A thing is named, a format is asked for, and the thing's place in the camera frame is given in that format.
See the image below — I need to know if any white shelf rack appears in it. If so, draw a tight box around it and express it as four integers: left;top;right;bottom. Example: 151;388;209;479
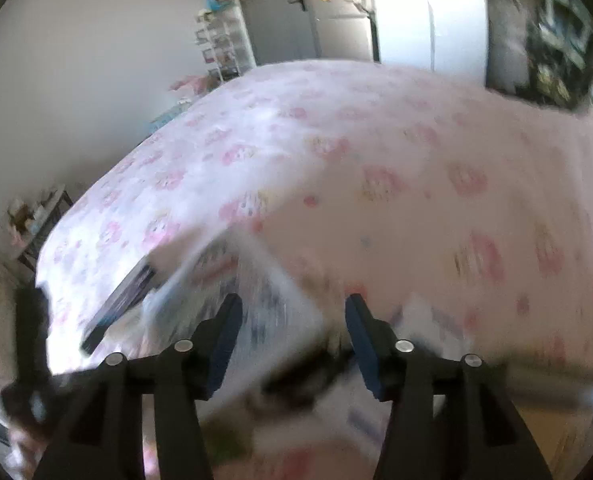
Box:
195;0;256;82

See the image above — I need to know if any grey door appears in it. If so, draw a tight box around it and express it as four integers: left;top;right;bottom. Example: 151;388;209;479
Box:
230;0;323;67

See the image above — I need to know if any dark flat object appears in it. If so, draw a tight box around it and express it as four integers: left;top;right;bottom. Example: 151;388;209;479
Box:
80;259;158;356

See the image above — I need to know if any pink printed blanket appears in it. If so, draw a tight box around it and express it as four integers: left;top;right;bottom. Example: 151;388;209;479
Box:
0;59;593;480

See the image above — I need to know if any white wardrobe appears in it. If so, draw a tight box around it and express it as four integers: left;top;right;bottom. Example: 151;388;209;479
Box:
365;0;490;77

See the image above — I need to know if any wet wipes pack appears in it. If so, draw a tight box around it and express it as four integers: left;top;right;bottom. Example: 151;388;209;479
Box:
144;232;327;386

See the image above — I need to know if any small side table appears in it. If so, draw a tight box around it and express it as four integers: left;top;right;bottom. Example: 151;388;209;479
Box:
5;185;73;272

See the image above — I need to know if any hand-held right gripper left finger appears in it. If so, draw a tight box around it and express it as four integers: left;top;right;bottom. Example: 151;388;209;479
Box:
32;293;244;480

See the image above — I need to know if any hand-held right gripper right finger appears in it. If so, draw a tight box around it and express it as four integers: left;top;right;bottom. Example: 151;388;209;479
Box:
345;293;552;480

